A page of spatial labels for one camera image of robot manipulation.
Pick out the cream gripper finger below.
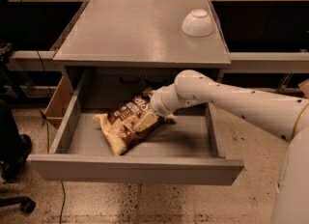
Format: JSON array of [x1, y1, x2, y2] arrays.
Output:
[[133, 111, 158, 132]]

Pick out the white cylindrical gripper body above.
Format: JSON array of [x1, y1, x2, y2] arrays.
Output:
[[150, 84, 185, 117]]

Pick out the brown sea salt chip bag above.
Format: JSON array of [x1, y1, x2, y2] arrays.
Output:
[[93, 87, 177, 155]]

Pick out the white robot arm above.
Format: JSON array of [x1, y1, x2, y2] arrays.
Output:
[[134, 70, 309, 224]]

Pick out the grey open top drawer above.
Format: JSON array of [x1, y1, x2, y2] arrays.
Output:
[[28, 69, 244, 185]]

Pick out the grey cabinet counter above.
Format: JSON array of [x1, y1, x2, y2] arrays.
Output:
[[52, 0, 232, 106]]

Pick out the white upturned bowl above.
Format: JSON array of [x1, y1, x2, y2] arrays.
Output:
[[182, 9, 212, 38]]

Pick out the wooden side panel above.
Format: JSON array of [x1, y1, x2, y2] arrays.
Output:
[[44, 77, 71, 128]]

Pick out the black office chair base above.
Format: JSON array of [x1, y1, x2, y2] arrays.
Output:
[[0, 196, 36, 213]]

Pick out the black right drawer handle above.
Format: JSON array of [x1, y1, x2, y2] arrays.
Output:
[[145, 75, 167, 85]]

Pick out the black drawer handle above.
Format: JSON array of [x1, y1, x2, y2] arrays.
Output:
[[145, 75, 167, 85], [120, 74, 141, 83]]

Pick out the black left drawer handle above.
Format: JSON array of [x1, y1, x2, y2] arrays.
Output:
[[120, 74, 141, 83]]

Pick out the black floor cable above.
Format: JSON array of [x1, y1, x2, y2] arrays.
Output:
[[36, 50, 67, 224]]

